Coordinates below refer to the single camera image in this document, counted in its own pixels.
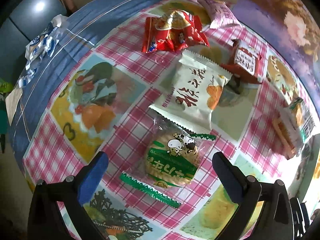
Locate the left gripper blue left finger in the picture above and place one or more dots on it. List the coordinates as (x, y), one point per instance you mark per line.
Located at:
(90, 176)

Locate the pink snack packet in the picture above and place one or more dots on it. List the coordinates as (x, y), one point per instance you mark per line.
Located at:
(220, 15)

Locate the blue bed sheet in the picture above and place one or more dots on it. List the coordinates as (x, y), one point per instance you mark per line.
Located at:
(86, 28)

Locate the white persimmon snack pack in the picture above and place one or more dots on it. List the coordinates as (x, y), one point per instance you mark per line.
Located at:
(195, 91)

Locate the red snack packet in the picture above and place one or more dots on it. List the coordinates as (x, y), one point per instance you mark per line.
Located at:
(173, 31)

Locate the tan Daliyuan roll cake pack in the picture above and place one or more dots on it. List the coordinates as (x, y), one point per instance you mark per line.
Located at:
(290, 145)

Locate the red brown snack box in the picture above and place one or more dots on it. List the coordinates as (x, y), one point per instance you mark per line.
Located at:
(244, 62)

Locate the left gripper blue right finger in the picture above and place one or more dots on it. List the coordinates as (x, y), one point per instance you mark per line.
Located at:
(231, 177)

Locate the green cow round cracker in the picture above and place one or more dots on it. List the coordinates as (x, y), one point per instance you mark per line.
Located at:
(169, 163)

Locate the pink checkered fruit tablecloth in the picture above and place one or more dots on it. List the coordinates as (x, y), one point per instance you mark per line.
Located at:
(157, 87)

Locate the blue white crumpled wrapper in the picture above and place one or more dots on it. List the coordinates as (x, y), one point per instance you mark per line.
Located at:
(42, 46)

